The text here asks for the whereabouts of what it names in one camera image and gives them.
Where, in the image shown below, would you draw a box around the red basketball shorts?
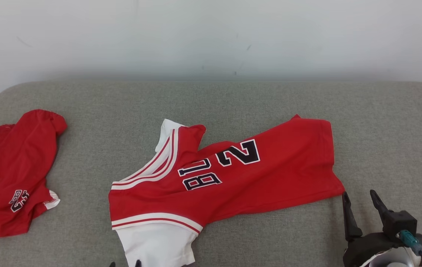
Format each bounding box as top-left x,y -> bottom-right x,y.
0,109 -> 68,238

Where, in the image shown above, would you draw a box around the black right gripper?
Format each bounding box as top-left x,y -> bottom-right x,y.
342,189 -> 400,267

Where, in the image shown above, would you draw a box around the red white basketball jersey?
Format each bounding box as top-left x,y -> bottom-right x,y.
108,114 -> 345,267

